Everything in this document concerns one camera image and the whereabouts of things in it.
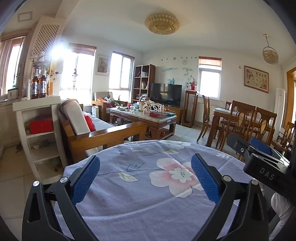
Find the wooden dining chair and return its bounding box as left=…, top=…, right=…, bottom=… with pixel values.
left=218, top=100, right=257, bottom=149
left=246, top=107, right=277, bottom=144
left=272, top=122, right=295, bottom=153
left=196, top=95, right=212, bottom=142

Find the tall wooden stand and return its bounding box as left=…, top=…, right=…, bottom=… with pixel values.
left=181, top=90, right=199, bottom=128

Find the wooden sofa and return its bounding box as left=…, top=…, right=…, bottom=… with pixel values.
left=58, top=98, right=147, bottom=164

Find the wooden television stand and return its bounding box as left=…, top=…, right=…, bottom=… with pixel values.
left=165, top=105, right=183, bottom=124

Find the purple floral tablecloth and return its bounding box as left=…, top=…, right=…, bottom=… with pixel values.
left=54, top=140, right=262, bottom=241

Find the person's right forearm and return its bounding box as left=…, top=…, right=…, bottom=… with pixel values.
left=268, top=192, right=294, bottom=241

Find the wooden bookshelf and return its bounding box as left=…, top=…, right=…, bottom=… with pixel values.
left=132, top=64, right=156, bottom=103

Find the wooden dining table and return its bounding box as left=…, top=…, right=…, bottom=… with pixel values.
left=205, top=108, right=275, bottom=149

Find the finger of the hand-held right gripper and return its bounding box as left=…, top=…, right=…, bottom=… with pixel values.
left=226, top=133, right=253, bottom=160
left=250, top=137, right=288, bottom=160

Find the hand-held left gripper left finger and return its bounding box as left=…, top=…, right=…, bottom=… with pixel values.
left=22, top=155, right=101, bottom=241

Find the gold framed wall picture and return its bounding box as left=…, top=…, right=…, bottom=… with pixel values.
left=244, top=65, right=269, bottom=94

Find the square ceiling panel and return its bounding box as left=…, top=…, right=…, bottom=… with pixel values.
left=17, top=11, right=34, bottom=22

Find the white lattice cabinet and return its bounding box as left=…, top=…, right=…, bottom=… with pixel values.
left=24, top=17, right=66, bottom=93

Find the gold pendant lamp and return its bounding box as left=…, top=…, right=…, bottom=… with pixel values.
left=262, top=34, right=279, bottom=64

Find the white standing air conditioner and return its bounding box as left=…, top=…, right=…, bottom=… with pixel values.
left=275, top=88, right=285, bottom=139

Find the red cushion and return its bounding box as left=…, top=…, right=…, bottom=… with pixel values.
left=84, top=115, right=96, bottom=132

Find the wooden armchair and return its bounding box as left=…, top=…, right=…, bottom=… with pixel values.
left=92, top=91, right=128, bottom=121

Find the white radiator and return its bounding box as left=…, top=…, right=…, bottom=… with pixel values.
left=196, top=102, right=226, bottom=122

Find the gold ceiling lamp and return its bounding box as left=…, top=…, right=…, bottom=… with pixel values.
left=144, top=13, right=180, bottom=35

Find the white shelf unit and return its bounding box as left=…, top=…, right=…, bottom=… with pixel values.
left=13, top=96, right=67, bottom=184

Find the brown glass bottle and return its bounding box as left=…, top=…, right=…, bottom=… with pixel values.
left=38, top=67, right=47, bottom=98
left=31, top=67, right=39, bottom=99

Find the metal tiered rack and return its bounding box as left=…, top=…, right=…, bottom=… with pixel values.
left=32, top=52, right=56, bottom=95

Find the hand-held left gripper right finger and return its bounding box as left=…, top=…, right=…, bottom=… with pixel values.
left=191, top=153, right=270, bottom=241

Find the wooden coffee table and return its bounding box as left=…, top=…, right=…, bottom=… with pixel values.
left=109, top=105, right=177, bottom=141

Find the framed flower picture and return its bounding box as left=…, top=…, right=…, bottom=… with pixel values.
left=95, top=54, right=110, bottom=76

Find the black television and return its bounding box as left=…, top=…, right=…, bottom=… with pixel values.
left=150, top=83, right=182, bottom=108

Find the red storage box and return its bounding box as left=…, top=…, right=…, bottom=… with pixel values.
left=29, top=116, right=54, bottom=135

